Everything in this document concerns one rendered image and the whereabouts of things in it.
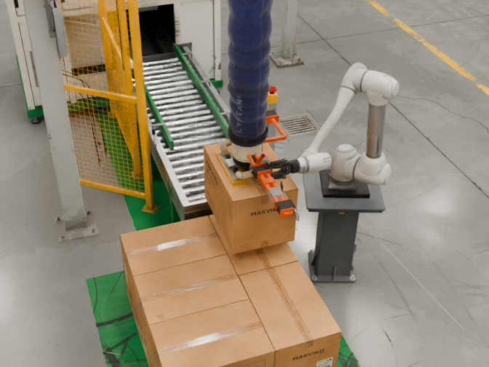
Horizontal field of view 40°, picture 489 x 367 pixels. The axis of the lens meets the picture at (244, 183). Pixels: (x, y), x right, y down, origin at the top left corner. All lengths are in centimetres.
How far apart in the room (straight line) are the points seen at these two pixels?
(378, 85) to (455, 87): 361
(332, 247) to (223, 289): 101
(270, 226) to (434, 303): 145
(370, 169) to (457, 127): 265
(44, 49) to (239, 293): 196
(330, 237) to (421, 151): 196
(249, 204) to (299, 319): 70
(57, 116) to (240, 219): 157
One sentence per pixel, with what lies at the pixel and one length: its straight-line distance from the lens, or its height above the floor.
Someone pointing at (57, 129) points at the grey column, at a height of 92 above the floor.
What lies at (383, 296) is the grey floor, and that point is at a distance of 484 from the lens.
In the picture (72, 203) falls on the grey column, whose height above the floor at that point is 27.
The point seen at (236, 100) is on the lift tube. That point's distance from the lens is 373.
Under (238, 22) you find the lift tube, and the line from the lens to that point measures 353.
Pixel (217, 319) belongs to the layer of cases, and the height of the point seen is 54.
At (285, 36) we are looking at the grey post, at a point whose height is 31.
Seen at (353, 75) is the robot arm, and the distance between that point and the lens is 402.
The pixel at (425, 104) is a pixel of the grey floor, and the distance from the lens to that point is 708.
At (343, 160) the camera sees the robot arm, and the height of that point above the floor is 99.
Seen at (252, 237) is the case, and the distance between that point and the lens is 400.
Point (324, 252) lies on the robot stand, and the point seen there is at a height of 25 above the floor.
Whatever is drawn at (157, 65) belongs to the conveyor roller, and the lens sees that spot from 634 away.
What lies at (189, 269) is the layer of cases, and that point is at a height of 54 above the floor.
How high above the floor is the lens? 343
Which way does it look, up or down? 37 degrees down
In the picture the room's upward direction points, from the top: 1 degrees clockwise
